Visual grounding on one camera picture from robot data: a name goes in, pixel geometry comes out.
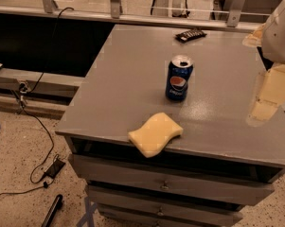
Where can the black bar on floor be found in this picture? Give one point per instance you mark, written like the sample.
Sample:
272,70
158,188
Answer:
56,205

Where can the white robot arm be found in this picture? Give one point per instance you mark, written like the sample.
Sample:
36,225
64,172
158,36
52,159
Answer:
273,35

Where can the blue tape cross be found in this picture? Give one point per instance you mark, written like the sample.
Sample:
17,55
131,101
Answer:
88,217

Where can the yellow sponge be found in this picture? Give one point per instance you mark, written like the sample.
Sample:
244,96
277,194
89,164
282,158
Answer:
154,134

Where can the grey drawer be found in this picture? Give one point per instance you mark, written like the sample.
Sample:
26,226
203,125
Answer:
166,180
114,213
158,207

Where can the metal window rail frame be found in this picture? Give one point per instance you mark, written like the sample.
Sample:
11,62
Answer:
213,14

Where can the blue pepsi can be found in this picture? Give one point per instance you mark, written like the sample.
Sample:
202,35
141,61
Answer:
180,70

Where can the bottom grey drawer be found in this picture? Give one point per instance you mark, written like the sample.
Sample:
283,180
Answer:
114,213

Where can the grey drawer cabinet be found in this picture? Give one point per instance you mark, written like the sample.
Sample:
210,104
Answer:
126,86

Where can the middle grey drawer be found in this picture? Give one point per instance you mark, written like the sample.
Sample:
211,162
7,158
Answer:
158,207

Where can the black snack bar wrapper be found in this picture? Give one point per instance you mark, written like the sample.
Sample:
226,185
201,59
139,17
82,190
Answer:
190,35

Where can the black power adapter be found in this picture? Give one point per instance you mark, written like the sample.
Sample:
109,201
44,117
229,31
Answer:
54,169

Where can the top grey drawer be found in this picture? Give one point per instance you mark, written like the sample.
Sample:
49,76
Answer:
166,180

